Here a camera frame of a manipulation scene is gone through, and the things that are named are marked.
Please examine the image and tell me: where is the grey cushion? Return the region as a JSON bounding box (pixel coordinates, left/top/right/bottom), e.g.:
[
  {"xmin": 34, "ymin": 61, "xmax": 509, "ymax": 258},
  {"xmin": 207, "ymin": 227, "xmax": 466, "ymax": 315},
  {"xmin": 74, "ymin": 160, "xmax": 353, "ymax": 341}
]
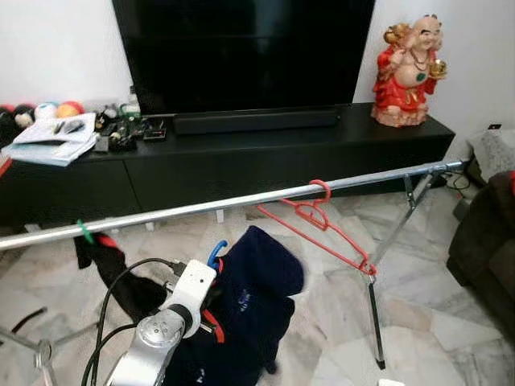
[{"xmin": 467, "ymin": 129, "xmax": 515, "ymax": 187}]

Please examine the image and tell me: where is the orange ball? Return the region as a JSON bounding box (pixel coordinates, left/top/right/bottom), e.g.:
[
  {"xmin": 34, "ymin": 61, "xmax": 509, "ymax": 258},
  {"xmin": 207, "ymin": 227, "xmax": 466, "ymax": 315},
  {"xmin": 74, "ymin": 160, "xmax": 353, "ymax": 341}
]
[{"xmin": 56, "ymin": 100, "xmax": 84, "ymax": 118}]

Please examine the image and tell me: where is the black flat television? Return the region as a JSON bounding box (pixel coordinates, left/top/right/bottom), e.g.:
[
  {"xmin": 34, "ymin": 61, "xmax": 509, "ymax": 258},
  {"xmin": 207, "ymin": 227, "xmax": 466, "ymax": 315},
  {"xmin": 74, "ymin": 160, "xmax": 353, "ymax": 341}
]
[{"xmin": 111, "ymin": 0, "xmax": 377, "ymax": 115}]

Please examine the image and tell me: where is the green clothes hanger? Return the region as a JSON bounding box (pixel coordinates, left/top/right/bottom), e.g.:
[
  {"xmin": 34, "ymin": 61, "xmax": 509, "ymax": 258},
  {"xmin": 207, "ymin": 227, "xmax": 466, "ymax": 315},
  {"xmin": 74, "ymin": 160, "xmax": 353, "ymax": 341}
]
[{"xmin": 76, "ymin": 219, "xmax": 96, "ymax": 244}]

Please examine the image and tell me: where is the black soundbar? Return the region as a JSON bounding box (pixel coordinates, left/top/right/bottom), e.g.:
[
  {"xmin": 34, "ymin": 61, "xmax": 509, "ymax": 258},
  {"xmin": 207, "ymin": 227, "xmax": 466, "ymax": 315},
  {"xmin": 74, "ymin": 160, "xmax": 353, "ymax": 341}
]
[{"xmin": 173, "ymin": 109, "xmax": 340, "ymax": 135}]

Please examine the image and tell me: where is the black low TV cabinet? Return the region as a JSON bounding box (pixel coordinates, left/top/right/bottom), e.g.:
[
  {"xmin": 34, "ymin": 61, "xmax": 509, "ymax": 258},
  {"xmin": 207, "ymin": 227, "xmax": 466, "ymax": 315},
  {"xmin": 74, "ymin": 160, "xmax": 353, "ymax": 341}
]
[{"xmin": 0, "ymin": 103, "xmax": 455, "ymax": 230}]

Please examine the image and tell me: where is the white blue ball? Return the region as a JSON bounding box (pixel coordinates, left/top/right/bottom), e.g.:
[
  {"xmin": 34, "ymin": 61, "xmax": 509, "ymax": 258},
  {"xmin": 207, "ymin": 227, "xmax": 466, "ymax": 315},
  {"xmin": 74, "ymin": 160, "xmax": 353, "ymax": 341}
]
[{"xmin": 34, "ymin": 101, "xmax": 59, "ymax": 120}]

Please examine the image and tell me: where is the dark brown sofa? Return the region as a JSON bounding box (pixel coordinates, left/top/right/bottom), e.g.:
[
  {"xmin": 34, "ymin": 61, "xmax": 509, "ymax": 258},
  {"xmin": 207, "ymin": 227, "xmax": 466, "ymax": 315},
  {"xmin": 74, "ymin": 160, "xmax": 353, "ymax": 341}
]
[{"xmin": 447, "ymin": 169, "xmax": 515, "ymax": 339}]

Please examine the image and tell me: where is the navy shirt red trim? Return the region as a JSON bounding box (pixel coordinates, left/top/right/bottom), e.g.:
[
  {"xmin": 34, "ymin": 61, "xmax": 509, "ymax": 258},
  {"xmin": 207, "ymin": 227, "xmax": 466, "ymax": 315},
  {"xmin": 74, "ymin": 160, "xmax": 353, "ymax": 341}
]
[{"xmin": 165, "ymin": 225, "xmax": 305, "ymax": 386}]

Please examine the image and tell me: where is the black shirt red collar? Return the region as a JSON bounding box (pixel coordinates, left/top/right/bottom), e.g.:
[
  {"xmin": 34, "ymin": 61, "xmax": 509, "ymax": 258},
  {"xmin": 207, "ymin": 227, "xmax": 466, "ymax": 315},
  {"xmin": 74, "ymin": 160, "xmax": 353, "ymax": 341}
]
[{"xmin": 74, "ymin": 229, "xmax": 174, "ymax": 322}]

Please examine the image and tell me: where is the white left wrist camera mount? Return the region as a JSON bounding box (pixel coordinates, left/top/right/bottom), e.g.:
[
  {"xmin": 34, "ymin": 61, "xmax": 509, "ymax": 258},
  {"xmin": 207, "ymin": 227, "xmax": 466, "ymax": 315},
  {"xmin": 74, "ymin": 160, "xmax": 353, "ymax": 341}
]
[{"xmin": 165, "ymin": 259, "xmax": 218, "ymax": 335}]

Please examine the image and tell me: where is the silver metal clothes rack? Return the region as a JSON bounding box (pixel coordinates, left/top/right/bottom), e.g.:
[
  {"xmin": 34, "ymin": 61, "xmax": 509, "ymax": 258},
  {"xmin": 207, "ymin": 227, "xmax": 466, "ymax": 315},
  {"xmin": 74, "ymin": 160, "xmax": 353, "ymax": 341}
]
[{"xmin": 0, "ymin": 159, "xmax": 468, "ymax": 386}]

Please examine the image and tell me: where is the white paper stack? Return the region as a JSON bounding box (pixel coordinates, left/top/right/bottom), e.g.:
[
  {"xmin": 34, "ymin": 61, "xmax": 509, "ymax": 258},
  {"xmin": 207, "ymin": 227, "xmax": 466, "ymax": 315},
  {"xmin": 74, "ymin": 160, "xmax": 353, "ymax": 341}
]
[{"xmin": 2, "ymin": 113, "xmax": 99, "ymax": 167}]

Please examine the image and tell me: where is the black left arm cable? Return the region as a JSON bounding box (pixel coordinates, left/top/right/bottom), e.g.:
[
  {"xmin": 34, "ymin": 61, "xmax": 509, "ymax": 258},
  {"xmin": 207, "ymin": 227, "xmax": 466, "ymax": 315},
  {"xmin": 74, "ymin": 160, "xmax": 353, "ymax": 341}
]
[{"xmin": 80, "ymin": 257, "xmax": 182, "ymax": 386}]

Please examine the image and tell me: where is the red laughing Buddha statue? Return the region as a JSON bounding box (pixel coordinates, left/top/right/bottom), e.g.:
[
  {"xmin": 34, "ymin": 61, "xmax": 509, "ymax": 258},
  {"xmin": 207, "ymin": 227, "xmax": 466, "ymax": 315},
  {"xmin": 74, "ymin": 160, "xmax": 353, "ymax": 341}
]
[{"xmin": 370, "ymin": 14, "xmax": 448, "ymax": 128}]

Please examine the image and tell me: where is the blue clothes hanger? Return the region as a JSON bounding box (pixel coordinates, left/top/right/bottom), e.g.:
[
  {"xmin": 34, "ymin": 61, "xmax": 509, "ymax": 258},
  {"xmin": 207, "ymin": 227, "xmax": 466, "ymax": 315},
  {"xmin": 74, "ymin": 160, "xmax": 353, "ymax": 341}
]
[{"xmin": 206, "ymin": 239, "xmax": 229, "ymax": 270}]

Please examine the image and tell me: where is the black mouse plush toy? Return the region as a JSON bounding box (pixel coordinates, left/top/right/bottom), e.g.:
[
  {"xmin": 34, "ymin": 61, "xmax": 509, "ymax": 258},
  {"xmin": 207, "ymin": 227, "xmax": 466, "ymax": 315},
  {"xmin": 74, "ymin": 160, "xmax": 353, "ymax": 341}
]
[{"xmin": 0, "ymin": 103, "xmax": 37, "ymax": 129}]

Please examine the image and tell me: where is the red clothes hanger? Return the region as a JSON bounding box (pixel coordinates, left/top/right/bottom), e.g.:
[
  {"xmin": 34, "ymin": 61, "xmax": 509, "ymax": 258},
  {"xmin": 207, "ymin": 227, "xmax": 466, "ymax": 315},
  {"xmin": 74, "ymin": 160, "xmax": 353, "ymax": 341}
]
[{"xmin": 257, "ymin": 179, "xmax": 377, "ymax": 277}]

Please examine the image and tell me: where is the clear bottle green label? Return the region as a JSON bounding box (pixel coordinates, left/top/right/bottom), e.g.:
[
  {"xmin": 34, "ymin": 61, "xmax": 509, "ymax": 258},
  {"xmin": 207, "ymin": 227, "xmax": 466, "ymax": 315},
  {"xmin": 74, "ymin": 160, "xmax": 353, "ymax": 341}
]
[{"xmin": 122, "ymin": 87, "xmax": 142, "ymax": 117}]

